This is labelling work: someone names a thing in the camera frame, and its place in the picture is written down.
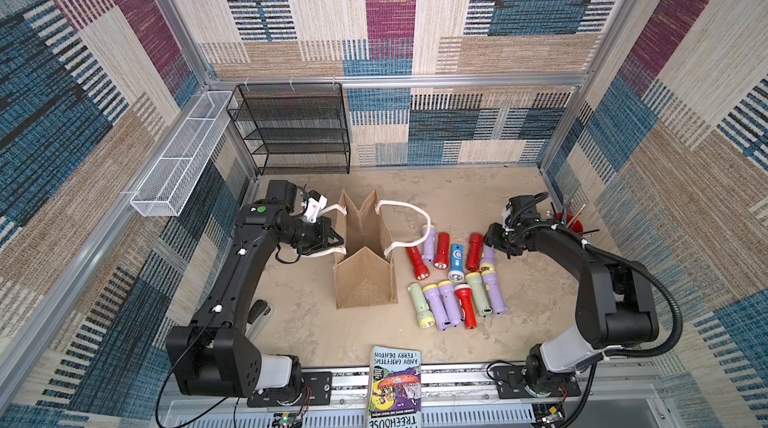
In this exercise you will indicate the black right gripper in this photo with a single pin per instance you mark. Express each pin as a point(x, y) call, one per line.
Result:
point(495, 237)

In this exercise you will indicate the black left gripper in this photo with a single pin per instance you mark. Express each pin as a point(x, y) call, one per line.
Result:
point(324, 231)

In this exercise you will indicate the brown jute tote bag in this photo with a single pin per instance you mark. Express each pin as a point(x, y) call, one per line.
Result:
point(363, 272)

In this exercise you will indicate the green flashlight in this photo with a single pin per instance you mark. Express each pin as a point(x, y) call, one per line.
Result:
point(479, 295)
point(424, 316)

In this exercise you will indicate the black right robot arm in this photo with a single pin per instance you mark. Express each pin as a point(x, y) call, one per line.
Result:
point(614, 307)

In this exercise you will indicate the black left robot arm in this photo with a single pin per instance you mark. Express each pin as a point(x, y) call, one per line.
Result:
point(212, 356)

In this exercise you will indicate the blue flashlight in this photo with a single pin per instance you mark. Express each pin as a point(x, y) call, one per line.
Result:
point(455, 270)

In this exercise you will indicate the red pen cup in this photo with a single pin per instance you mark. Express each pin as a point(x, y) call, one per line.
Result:
point(571, 215)

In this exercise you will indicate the red flashlight lower row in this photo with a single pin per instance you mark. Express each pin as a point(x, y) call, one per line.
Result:
point(463, 293)

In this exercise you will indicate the purple flashlight upper row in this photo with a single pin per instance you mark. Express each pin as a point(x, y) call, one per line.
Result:
point(429, 244)

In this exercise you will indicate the black white stapler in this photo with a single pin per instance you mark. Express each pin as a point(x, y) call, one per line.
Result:
point(258, 316)

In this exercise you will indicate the colourful treehouse book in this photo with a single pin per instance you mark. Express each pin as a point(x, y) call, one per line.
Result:
point(394, 395)

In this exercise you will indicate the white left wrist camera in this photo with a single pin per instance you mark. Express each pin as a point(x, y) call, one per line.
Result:
point(312, 206)

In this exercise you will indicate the black wire shelf rack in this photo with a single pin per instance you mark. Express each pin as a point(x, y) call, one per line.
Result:
point(293, 128)

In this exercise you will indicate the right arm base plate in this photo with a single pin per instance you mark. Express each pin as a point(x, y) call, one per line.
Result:
point(516, 381)

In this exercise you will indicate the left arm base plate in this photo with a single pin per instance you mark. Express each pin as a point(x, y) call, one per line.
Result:
point(312, 388)

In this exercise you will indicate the white mesh wall basket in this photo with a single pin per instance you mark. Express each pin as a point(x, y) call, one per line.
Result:
point(172, 178)

